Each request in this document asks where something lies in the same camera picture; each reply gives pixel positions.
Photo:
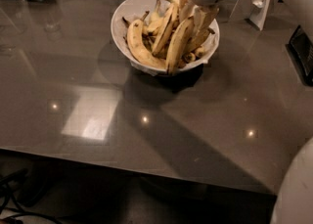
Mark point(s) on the large front yellow banana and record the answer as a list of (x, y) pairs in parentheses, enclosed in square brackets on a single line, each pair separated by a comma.
[(177, 44)]

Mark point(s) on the middle yellow banana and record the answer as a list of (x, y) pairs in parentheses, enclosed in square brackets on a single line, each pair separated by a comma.
[(165, 28)]

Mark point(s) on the small banana behind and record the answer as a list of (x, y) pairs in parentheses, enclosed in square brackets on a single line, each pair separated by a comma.
[(155, 21)]

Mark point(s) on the white bowl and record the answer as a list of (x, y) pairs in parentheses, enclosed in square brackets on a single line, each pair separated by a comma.
[(132, 10)]

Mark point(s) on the left yellow banana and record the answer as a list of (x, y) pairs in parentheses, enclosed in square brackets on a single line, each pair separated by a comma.
[(136, 46)]

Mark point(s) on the white angled stand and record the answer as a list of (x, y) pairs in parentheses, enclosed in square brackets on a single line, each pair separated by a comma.
[(254, 11)]

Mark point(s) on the black table outlet box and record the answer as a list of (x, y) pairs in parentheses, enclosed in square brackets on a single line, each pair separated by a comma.
[(301, 51)]

